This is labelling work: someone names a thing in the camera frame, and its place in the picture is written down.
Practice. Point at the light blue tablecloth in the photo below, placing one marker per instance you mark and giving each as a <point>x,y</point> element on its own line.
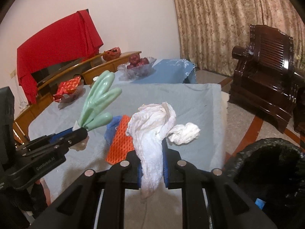
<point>166,95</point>

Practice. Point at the pale green glove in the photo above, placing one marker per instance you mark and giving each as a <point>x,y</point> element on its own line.
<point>100,93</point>

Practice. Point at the glass fruit bowl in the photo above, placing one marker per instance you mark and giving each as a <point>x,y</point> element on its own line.
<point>137,72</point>

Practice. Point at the white wall socket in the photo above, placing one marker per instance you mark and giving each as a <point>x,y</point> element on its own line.
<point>13,73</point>

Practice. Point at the dark wooden armchair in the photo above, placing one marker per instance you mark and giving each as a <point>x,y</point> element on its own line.
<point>264,76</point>

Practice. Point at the blue printed wrapper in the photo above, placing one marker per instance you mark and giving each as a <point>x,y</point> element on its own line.
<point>110,130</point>

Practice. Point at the bin with black bag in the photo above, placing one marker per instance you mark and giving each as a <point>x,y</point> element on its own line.
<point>274,167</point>

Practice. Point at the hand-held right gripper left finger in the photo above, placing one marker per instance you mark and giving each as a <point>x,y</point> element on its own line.
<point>131,171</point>

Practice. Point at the wooden television cabinet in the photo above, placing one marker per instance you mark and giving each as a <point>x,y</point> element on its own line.
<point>107,66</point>

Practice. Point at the large white paper towel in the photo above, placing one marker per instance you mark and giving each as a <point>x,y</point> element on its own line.
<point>147,148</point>

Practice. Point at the red cloth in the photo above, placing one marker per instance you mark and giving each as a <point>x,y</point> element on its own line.
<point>54,47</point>

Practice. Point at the red woven basket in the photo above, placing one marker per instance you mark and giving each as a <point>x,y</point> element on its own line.
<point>112,54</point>

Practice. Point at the small blue scrap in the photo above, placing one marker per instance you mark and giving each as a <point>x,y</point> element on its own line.
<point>261,203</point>

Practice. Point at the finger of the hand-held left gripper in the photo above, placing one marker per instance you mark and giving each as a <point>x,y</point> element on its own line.
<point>76,136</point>
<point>62,133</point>

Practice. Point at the orange foam fruit net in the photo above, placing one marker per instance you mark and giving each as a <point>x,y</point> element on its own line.
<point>121,143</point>

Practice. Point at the black television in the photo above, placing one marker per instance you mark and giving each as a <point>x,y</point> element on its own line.
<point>54,71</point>

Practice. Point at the red patterned packet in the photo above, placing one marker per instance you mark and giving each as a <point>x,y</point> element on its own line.
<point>69,87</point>

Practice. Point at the crumpled white tissue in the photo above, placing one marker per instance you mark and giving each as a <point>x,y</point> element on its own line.
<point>185,133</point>

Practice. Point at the red apple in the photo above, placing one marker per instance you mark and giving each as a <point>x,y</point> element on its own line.
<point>144,62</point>
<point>134,58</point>
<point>131,66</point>

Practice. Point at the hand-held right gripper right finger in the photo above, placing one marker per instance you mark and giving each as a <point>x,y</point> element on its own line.
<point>171,171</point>

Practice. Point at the floral beige curtain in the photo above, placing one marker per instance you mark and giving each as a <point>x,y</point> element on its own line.
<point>226,16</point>

